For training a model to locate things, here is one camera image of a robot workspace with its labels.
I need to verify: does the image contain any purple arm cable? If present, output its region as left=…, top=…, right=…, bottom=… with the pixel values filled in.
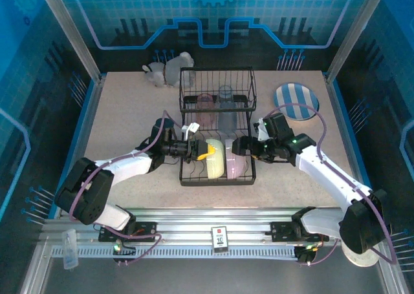
left=260, top=103, right=398, bottom=266
left=68, top=109, right=187, bottom=222

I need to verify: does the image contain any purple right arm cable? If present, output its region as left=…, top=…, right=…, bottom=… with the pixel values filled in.
left=260, top=103, right=398, bottom=266

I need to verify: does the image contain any white tape roll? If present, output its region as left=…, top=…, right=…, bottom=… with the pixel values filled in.
left=341, top=242, right=380, bottom=268

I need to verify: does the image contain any black wire dish rack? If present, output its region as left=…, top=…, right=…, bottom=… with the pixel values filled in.
left=179, top=66, right=258, bottom=187

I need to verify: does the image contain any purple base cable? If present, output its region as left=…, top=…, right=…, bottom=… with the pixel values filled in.
left=93, top=222, right=162, bottom=266
left=299, top=237, right=340, bottom=268

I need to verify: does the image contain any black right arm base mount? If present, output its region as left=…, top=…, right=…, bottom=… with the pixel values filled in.
left=270, top=221, right=331, bottom=243

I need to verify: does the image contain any pink translucent plastic cup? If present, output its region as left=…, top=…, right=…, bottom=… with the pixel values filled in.
left=196, top=92, right=217, bottom=127

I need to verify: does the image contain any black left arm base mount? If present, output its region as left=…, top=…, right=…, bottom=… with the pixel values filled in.
left=98, top=221, right=158, bottom=243

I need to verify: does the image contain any lavender ceramic bowl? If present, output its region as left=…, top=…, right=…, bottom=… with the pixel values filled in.
left=224, top=138, right=248, bottom=180

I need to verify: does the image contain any clear plastic cup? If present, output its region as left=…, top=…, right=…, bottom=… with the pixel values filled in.
left=218, top=84, right=235, bottom=109

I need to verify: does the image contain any blue white striped plate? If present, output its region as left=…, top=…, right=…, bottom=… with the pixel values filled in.
left=274, top=83, right=320, bottom=120
left=281, top=114, right=320, bottom=123

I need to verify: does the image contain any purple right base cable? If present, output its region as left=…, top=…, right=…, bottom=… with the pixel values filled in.
left=299, top=237, right=340, bottom=268

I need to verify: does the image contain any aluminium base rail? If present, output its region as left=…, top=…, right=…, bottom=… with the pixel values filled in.
left=40, top=206, right=391, bottom=259

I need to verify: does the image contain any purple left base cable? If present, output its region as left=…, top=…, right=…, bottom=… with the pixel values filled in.
left=93, top=222, right=162, bottom=266

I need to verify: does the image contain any pale green ceramic bowl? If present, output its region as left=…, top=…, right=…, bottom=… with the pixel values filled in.
left=204, top=138, right=226, bottom=180

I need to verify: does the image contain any white slotted cable duct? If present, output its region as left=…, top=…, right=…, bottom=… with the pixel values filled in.
left=50, top=246, right=300, bottom=260

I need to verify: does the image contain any clear plastic bottle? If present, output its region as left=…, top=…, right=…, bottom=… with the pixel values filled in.
left=61, top=228, right=80, bottom=271

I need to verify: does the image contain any black white number card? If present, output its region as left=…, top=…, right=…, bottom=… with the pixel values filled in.
left=210, top=226, right=229, bottom=254

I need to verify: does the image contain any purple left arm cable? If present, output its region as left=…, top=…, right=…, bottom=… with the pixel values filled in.
left=68, top=109, right=187, bottom=222

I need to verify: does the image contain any grey plush toy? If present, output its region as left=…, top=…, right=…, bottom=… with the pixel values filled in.
left=142, top=51, right=195, bottom=88

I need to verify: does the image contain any aluminium frame post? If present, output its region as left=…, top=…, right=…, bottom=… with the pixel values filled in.
left=34, top=0, right=107, bottom=83
left=324, top=0, right=391, bottom=83

